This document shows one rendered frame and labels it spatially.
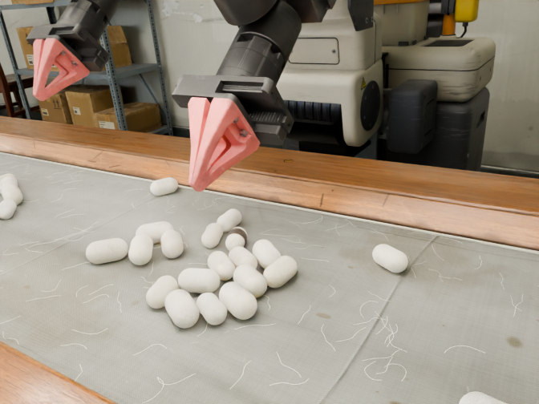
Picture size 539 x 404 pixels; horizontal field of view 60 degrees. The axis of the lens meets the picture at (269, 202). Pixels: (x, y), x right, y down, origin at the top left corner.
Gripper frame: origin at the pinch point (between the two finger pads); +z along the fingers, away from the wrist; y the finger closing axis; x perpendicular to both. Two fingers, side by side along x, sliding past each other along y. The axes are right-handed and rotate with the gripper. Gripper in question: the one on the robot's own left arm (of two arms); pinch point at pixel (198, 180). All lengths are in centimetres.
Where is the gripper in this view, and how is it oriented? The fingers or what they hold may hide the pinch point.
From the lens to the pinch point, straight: 41.5
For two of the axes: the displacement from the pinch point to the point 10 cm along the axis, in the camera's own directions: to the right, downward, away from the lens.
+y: 8.6, 1.6, -4.8
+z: -3.5, 8.7, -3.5
